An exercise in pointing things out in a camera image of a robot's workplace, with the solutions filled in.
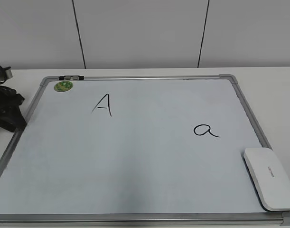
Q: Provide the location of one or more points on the round green sticker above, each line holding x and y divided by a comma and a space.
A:
63, 86

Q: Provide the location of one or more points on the white whiteboard eraser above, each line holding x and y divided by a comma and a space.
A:
269, 177

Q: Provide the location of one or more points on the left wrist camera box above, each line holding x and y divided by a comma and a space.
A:
5, 74

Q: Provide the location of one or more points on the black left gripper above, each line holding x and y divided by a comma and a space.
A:
11, 118

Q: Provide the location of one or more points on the black and silver frame clip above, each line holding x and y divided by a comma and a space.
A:
69, 78

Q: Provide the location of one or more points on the white whiteboard with grey frame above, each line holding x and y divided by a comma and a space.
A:
134, 150

